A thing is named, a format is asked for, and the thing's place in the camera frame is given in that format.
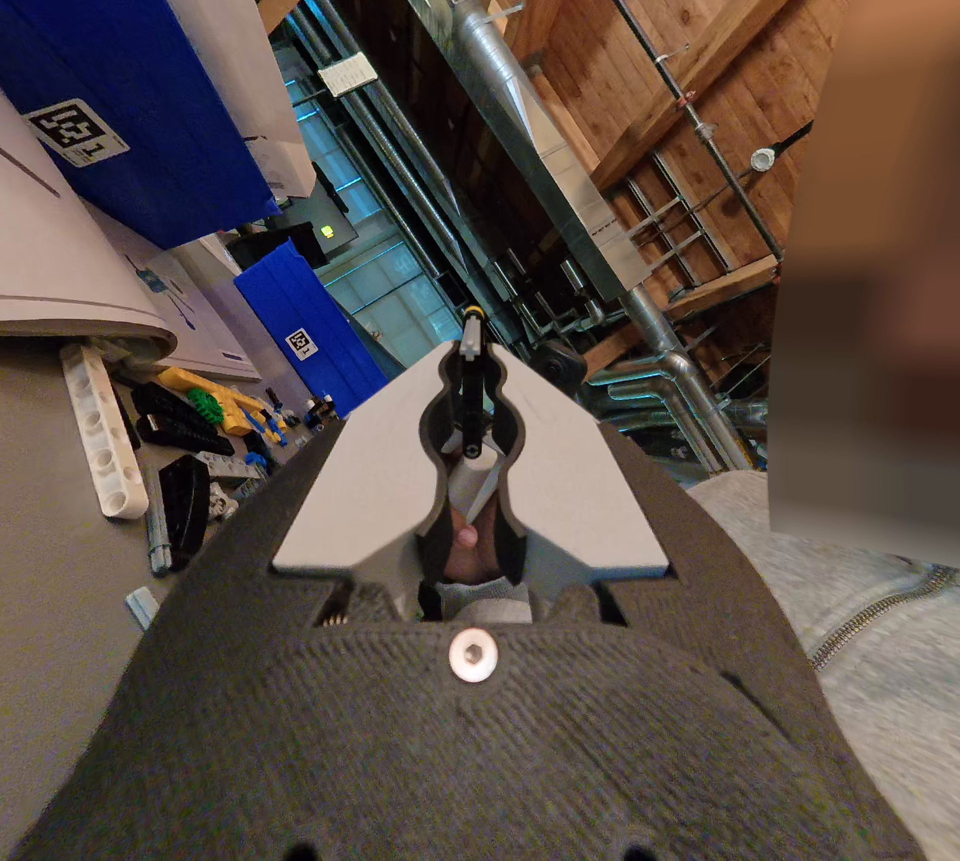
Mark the small pale lego piece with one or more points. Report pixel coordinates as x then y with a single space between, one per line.
142 608

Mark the metal conduit pipes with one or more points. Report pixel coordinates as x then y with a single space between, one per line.
390 145

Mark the blue storage bin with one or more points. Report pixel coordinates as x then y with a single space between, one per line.
112 51
315 306

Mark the black yellow lego beam assembly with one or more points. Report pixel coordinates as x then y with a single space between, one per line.
472 411

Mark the pile of loose lego pieces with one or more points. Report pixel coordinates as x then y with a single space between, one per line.
101 426

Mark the white paper sheet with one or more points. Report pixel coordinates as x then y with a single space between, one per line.
187 321

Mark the metal sprinkler pipe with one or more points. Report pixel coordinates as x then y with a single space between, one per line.
705 132

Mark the person's right hand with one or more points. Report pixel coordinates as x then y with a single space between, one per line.
469 546

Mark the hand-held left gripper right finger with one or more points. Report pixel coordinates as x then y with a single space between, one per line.
585 501

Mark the lego instruction booklet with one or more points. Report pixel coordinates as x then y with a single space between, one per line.
60 261

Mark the white hanging sign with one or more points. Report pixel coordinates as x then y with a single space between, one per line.
347 73

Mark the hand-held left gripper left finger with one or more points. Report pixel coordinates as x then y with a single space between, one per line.
352 501

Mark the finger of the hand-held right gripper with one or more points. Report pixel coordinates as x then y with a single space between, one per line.
454 441
472 482

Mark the white printed paper bags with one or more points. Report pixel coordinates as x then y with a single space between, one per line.
225 51

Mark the silver round duct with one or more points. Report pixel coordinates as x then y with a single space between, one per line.
660 343

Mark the large display screen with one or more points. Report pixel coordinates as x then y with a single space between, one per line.
330 216

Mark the rectangular silver ventilation duct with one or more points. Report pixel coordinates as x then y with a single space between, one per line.
525 126

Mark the white ceiling sensor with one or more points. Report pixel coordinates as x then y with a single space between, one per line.
765 160

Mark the small black lego assembly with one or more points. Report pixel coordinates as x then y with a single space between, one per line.
320 411

